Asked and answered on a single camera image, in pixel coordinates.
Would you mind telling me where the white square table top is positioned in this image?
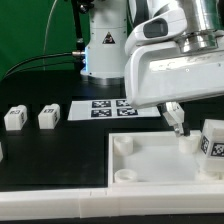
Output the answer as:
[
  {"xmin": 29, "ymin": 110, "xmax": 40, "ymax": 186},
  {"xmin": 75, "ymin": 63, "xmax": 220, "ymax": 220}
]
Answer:
[{"xmin": 108, "ymin": 130, "xmax": 224, "ymax": 186}]

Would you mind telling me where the white front fence bar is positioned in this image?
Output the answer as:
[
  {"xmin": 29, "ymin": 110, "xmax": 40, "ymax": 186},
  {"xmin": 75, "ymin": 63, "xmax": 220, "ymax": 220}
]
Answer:
[{"xmin": 0, "ymin": 183, "xmax": 224, "ymax": 221}]

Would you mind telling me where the black cable lower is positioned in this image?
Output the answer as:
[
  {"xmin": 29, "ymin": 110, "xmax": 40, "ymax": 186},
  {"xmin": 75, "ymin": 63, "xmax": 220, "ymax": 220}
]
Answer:
[{"xmin": 2, "ymin": 59, "xmax": 84, "ymax": 81}]

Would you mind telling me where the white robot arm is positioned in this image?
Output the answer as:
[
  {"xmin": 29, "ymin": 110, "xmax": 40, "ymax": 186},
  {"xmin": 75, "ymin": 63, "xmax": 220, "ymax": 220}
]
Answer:
[{"xmin": 81, "ymin": 0, "xmax": 224, "ymax": 135}]

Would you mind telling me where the black camera stand pole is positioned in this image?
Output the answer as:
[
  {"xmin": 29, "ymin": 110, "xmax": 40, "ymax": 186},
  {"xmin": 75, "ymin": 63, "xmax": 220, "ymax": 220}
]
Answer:
[{"xmin": 71, "ymin": 0, "xmax": 94, "ymax": 51}]

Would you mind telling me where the green backdrop curtain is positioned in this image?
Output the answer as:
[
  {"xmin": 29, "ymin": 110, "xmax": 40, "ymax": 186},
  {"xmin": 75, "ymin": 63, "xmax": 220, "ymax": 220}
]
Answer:
[{"xmin": 0, "ymin": 0, "xmax": 224, "ymax": 81}]

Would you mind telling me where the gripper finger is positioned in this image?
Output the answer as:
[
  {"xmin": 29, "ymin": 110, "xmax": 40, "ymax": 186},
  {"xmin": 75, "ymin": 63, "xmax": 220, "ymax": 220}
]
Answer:
[{"xmin": 162, "ymin": 102, "xmax": 190, "ymax": 137}]

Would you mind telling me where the white fence bar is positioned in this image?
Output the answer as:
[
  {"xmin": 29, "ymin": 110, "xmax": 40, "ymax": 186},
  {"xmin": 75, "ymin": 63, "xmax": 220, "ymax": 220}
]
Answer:
[
  {"xmin": 0, "ymin": 142, "xmax": 3, "ymax": 163},
  {"xmin": 0, "ymin": 183, "xmax": 224, "ymax": 221}
]

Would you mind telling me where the black cable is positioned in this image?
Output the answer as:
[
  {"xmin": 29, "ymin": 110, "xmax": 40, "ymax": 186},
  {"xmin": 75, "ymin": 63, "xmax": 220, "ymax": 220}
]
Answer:
[
  {"xmin": 2, "ymin": 59, "xmax": 84, "ymax": 81},
  {"xmin": 2, "ymin": 51, "xmax": 86, "ymax": 81}
]

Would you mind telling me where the white sheet with markers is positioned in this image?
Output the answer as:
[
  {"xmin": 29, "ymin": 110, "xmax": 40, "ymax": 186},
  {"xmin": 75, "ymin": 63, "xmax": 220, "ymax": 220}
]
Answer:
[{"xmin": 68, "ymin": 99, "xmax": 160, "ymax": 121}]

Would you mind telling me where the white left fence bar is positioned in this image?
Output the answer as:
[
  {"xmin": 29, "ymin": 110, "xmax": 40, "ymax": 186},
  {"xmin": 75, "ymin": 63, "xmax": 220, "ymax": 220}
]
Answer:
[{"xmin": 0, "ymin": 142, "xmax": 3, "ymax": 163}]

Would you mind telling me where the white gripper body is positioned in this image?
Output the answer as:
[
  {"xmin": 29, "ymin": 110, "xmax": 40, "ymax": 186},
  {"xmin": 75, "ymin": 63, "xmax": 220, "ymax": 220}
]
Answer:
[{"xmin": 125, "ymin": 31, "xmax": 224, "ymax": 108}]

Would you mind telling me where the black cable upper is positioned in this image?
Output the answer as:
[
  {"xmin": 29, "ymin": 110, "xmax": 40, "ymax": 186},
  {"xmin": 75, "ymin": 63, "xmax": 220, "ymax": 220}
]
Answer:
[{"xmin": 2, "ymin": 51, "xmax": 86, "ymax": 81}]

